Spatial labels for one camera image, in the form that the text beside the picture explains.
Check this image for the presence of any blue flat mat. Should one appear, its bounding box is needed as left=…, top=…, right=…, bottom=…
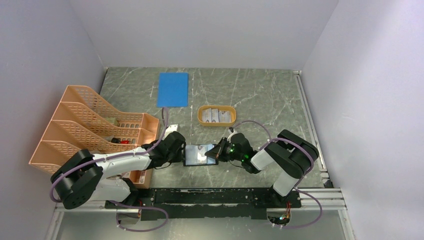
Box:
left=156, top=72, right=189, bottom=108

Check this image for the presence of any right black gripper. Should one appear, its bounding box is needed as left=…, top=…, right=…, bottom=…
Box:
left=205, top=137, right=244, bottom=162

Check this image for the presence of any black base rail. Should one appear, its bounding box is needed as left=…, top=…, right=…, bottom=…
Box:
left=104, top=187, right=302, bottom=221

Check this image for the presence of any orange mesh file rack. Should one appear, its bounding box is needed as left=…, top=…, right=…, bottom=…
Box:
left=29, top=85, right=160, bottom=175

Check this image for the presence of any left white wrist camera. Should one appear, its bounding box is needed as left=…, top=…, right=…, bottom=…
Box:
left=165, top=124, right=180, bottom=133

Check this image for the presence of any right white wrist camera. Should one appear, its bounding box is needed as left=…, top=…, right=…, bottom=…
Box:
left=228, top=127, right=238, bottom=138

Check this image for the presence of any silver VIP card stack left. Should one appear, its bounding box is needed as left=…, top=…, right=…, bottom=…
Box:
left=202, top=108, right=219, bottom=123

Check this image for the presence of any yellow oval tray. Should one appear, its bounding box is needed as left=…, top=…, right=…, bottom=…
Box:
left=197, top=105, right=237, bottom=127

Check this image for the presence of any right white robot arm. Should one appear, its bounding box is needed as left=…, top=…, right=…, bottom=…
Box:
left=204, top=129, right=320, bottom=207

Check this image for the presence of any black card holder wallet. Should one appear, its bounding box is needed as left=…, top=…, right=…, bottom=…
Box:
left=183, top=144, right=219, bottom=167

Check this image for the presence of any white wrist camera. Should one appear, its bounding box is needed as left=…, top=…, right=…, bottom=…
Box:
left=228, top=127, right=238, bottom=138
left=165, top=124, right=180, bottom=133

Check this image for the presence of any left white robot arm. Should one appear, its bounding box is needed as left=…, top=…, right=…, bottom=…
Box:
left=49, top=131, right=186, bottom=210

